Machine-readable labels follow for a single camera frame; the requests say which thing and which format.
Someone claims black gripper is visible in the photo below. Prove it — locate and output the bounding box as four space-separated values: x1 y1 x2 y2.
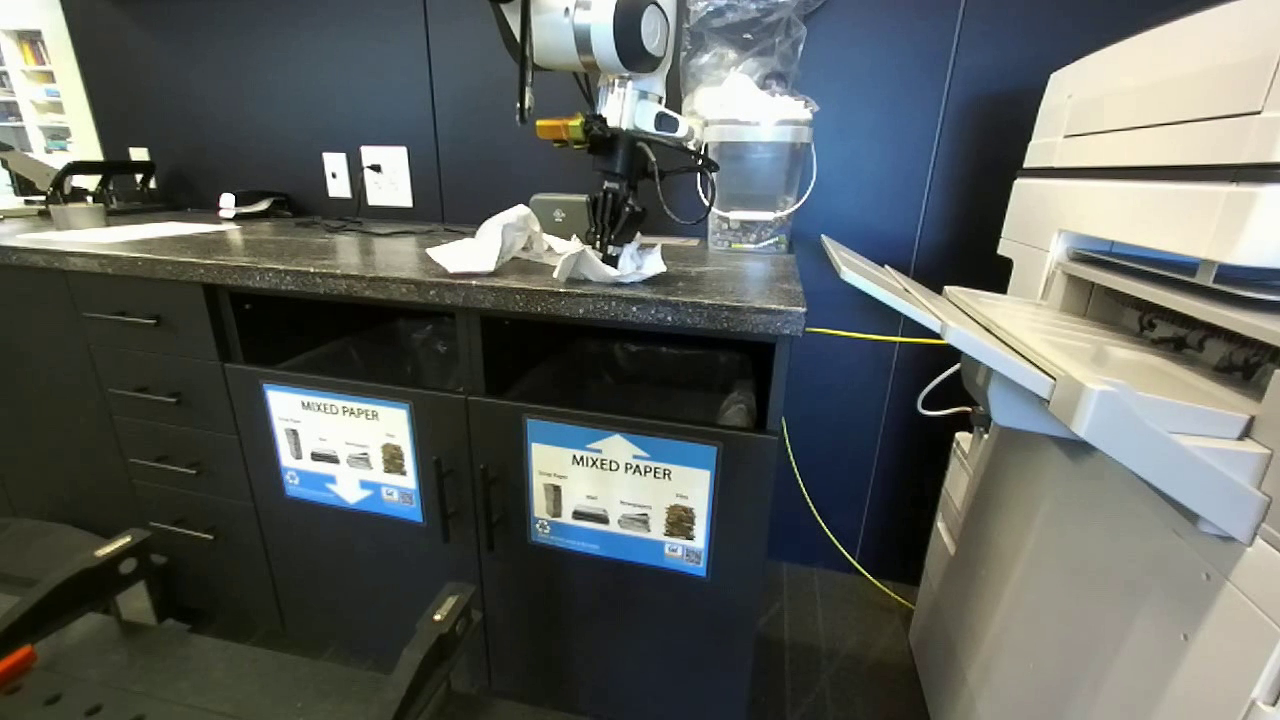
587 131 656 263

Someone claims small white paper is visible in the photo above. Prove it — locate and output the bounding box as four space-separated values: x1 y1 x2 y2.
549 230 672 289

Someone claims black bin liner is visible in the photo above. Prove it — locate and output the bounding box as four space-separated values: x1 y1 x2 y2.
270 311 463 394
499 332 769 436

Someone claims small grey box device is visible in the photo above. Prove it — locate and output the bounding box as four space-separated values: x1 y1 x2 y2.
528 187 602 246

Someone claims large crumpled white paper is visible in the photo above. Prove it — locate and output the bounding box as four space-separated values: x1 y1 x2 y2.
424 198 597 280

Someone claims clear plastic bucket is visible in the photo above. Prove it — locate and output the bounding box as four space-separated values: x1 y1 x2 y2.
687 117 818 256

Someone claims clear plastic bag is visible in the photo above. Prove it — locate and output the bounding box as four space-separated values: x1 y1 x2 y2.
677 0 818 140

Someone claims up arrow mixed paper label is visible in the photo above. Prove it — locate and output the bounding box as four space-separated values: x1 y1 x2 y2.
519 413 722 583

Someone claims down arrow mixed paper label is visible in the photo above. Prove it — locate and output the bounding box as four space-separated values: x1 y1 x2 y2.
260 378 426 528

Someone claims black cabinet with stone counter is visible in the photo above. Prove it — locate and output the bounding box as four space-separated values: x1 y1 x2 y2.
0 196 812 720

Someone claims black hole punch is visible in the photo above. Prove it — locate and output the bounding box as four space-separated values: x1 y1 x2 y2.
42 157 168 221

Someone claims flat white paper sheet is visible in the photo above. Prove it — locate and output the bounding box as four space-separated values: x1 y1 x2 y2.
0 215 248 250

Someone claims large white office printer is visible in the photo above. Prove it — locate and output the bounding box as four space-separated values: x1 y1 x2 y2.
815 0 1280 720

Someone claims grey desk device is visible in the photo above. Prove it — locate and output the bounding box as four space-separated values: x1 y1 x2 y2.
0 147 63 209

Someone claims white shelf unit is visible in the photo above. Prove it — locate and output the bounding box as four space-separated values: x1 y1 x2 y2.
0 0 106 209

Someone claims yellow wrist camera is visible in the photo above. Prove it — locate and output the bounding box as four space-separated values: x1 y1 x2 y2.
533 110 592 147

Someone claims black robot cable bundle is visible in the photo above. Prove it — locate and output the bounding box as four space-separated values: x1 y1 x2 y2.
492 0 722 230

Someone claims large white wall outlet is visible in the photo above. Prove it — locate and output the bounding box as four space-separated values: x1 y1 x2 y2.
357 140 420 213

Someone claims small white wall plate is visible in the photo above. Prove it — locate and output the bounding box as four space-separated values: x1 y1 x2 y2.
321 147 360 203

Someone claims black cabinet door handle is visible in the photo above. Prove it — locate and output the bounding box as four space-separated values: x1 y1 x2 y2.
473 460 499 557
433 455 458 545

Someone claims white cable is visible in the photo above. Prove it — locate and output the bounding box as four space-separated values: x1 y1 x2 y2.
913 354 979 424

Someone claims yellow cable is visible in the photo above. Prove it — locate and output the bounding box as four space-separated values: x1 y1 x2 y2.
775 321 958 617

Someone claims black drawer handle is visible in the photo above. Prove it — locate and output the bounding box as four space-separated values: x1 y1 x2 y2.
147 514 225 546
104 383 183 413
80 306 163 332
127 452 205 478

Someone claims black metal frame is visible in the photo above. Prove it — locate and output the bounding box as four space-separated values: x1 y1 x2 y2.
0 514 484 720

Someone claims orange clamp handle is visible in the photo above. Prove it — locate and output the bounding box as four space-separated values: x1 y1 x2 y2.
0 641 39 693

